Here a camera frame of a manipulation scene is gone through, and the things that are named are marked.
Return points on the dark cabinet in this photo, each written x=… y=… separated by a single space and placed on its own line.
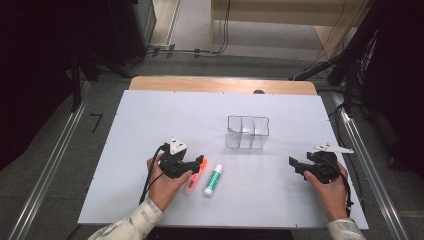
x=133 y=26

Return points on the person's left hand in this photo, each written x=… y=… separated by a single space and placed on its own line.
x=163 y=190

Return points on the dark curtain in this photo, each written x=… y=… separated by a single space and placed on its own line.
x=30 y=66

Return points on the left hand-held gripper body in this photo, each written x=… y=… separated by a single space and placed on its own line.
x=173 y=165

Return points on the wooden table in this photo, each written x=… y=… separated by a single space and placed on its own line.
x=216 y=85

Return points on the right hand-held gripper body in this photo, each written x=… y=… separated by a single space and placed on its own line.
x=325 y=166

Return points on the metal rail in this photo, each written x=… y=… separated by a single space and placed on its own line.
x=50 y=166
x=366 y=160

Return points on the white power strip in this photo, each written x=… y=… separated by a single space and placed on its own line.
x=160 y=46

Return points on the clear plastic organizer box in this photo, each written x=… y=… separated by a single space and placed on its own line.
x=248 y=133

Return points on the green and white glue stick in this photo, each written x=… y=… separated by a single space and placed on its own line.
x=213 y=180

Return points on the orange highlighter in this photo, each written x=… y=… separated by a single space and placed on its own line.
x=192 y=185

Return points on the light wooden shelf unit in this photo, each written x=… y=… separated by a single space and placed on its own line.
x=266 y=13

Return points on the person's right hand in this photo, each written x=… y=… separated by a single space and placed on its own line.
x=333 y=196

